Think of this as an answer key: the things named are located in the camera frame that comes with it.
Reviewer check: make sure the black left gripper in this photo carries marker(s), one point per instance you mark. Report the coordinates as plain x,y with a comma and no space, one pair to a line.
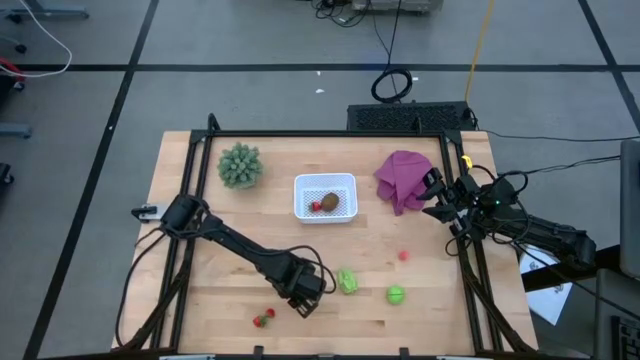
300,282

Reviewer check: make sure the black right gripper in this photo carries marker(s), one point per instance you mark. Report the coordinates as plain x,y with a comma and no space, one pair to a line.
467,205

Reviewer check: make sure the red toy strawberry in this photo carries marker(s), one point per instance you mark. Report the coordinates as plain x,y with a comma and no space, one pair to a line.
258,321
270,312
316,206

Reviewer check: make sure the light green toy lettuce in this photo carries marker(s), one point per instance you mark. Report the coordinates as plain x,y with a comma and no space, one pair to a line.
347,281

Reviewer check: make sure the small pink ball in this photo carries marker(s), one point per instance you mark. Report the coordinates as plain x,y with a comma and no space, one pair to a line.
404,256

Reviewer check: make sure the round green toy apple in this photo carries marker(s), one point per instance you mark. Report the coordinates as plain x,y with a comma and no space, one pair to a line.
396,295

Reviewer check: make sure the white perforated plastic basket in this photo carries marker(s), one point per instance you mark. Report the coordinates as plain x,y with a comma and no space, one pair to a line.
300,200

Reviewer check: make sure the brown toy kiwi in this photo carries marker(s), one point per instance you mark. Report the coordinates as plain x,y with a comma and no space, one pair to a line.
330,201

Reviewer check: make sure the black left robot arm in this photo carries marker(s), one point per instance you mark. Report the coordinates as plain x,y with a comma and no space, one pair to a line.
235,245

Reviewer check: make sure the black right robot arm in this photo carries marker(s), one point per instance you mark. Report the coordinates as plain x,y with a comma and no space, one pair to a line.
545,232

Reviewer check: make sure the magenta cloth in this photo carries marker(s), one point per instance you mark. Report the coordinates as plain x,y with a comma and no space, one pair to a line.
400,175

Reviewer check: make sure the white paper sheet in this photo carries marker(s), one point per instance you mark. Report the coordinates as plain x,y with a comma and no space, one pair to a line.
550,300

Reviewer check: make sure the potted green artificial plant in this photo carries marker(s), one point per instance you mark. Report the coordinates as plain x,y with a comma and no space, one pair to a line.
240,165

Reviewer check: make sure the grey metal clamp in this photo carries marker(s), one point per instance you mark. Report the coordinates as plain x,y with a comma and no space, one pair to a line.
152,211

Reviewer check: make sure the grey box device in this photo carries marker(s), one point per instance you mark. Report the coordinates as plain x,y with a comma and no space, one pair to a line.
395,5

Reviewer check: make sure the grey furniture leg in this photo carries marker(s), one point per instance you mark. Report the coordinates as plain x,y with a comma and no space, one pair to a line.
15,131
50,11

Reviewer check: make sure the black aluminium table frame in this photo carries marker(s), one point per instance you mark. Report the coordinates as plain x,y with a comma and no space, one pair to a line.
325,133

